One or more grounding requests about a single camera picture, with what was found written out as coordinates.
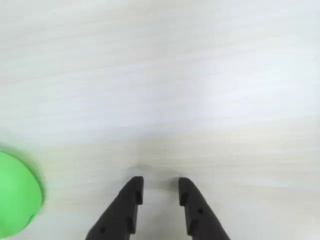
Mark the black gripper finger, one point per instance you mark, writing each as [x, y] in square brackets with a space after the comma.
[117, 215]
[202, 220]

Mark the green rubber duck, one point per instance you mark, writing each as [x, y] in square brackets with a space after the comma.
[17, 195]

